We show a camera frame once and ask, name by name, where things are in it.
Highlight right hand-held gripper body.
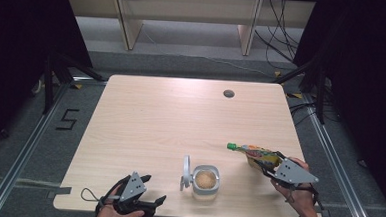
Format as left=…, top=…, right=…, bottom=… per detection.
left=270, top=157, right=321, bottom=193

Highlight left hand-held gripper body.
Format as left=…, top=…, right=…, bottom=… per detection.
left=112, top=170, right=161, bottom=217

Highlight yellow seasoning pouch green cap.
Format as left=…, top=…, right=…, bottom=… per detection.
left=225, top=141, right=285, bottom=173

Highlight clear jar with grey lid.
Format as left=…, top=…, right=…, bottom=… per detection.
left=178, top=154, right=222, bottom=202

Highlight person's right hand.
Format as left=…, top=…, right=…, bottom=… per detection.
left=268, top=155, right=319, bottom=217

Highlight person's left hand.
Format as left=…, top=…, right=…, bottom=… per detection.
left=94, top=183, right=147, bottom=217

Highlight grey tape strip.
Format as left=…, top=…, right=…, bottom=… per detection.
left=46, top=185, right=73, bottom=200

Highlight black metal stand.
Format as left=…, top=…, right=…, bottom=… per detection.
left=268, top=54, right=331, bottom=126
left=39, top=50, right=109, bottom=119

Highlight black tape numeral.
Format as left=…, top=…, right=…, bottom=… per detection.
left=55, top=107, right=81, bottom=133

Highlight black curtain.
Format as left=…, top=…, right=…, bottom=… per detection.
left=0, top=0, right=99, bottom=166
left=285, top=0, right=386, bottom=213

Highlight light wooden desk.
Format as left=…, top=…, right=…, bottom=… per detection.
left=63, top=0, right=317, bottom=61

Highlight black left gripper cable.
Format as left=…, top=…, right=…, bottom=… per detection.
left=92, top=173, right=131, bottom=217

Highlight grey lanyard loop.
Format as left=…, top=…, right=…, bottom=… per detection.
left=79, top=187, right=103, bottom=204

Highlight aluminium floor rail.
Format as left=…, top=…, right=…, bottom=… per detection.
left=0, top=77, right=70, bottom=217
left=295, top=93, right=385, bottom=217

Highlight black floor cables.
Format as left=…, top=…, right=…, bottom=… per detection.
left=287, top=101, right=317, bottom=127

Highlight bundle of black hanging cables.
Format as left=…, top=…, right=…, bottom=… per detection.
left=252, top=0, right=303, bottom=64

